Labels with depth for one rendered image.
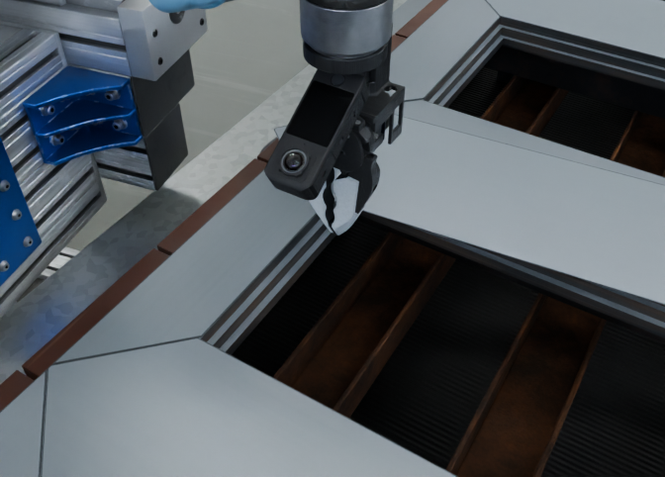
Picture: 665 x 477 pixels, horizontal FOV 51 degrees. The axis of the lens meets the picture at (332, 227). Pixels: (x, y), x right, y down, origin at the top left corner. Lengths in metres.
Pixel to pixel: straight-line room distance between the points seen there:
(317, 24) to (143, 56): 0.34
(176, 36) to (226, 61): 1.82
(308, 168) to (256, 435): 0.21
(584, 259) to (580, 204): 0.08
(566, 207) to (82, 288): 0.59
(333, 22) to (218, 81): 2.06
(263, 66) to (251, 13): 0.43
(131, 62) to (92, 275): 0.28
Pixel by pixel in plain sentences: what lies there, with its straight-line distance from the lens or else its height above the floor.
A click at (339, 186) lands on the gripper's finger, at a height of 0.92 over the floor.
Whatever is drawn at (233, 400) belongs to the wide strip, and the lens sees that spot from 0.60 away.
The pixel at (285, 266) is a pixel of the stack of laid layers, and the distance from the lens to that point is 0.71.
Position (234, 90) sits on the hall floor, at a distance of 2.55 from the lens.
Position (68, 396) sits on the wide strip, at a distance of 0.63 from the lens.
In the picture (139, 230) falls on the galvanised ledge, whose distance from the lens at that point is 1.01.
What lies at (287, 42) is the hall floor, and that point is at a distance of 2.83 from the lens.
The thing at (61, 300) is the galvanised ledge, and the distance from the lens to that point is 0.95.
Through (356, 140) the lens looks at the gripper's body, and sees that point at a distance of 0.61.
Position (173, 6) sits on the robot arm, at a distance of 0.50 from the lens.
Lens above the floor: 1.35
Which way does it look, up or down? 43 degrees down
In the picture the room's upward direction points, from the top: straight up
